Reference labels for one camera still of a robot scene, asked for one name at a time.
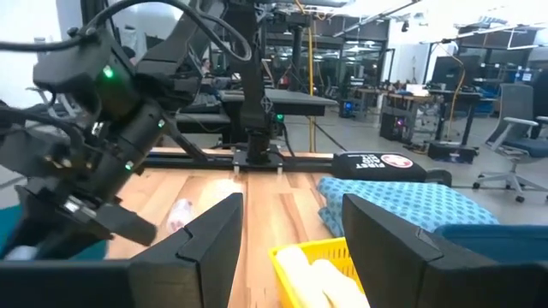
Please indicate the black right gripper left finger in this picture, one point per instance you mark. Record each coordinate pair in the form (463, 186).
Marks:
(201, 256)

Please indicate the black computer monitor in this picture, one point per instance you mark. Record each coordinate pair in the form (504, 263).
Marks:
(454, 72)

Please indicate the yellow plastic mesh basket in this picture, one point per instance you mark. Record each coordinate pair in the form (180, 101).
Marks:
(329, 252)

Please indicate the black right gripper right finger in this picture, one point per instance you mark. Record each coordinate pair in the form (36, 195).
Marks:
(394, 265)

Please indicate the person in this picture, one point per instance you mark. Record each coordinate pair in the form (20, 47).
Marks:
(206, 67)

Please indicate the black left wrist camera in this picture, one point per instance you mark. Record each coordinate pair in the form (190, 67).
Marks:
(34, 152)

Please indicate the black standing desk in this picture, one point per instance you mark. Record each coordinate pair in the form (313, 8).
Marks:
(291, 100)

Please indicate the white gauze roll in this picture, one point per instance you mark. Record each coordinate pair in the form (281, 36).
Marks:
(299, 274)
(342, 286)

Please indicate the dark blue fabric bin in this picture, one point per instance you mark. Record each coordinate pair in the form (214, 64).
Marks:
(492, 241)

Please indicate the black first aid kit pouch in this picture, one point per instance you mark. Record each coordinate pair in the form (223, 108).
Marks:
(364, 169)

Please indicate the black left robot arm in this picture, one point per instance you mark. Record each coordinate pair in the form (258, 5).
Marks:
(128, 124)

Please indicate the black aluminium table frame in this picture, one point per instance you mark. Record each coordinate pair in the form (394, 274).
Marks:
(192, 161)

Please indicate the blue dotted cloth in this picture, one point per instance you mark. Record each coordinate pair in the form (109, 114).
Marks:
(406, 205)

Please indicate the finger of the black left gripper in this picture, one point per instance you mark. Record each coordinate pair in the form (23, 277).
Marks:
(55, 249)
(128, 226)

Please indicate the grey office chair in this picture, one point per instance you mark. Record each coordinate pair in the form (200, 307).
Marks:
(514, 102)

